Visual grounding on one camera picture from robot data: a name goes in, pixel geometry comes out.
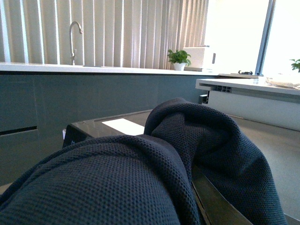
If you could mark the beige vertical blinds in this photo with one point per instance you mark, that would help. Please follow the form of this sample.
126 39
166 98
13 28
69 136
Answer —
116 33

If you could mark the potted green plant white pot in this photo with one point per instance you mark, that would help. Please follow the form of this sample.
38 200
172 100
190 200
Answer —
179 59

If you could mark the chrome gooseneck faucet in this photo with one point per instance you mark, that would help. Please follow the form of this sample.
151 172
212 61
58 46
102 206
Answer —
71 41

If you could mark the black gas stove burner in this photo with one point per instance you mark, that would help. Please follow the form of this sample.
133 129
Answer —
245 72

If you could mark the white countertop table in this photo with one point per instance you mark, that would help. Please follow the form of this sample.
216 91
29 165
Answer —
253 99

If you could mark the grey front-load washing machine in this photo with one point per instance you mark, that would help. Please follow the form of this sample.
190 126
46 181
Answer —
213 207

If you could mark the white box appliance on counter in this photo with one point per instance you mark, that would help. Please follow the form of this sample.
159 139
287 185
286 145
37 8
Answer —
202 58

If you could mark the teal kitchen counter cabinet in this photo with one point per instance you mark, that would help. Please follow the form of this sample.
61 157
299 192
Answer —
38 101

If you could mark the green plant at right edge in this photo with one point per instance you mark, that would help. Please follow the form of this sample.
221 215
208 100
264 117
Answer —
295 64

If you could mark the dark navy knit garment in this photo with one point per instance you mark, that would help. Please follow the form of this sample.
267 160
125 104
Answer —
147 179

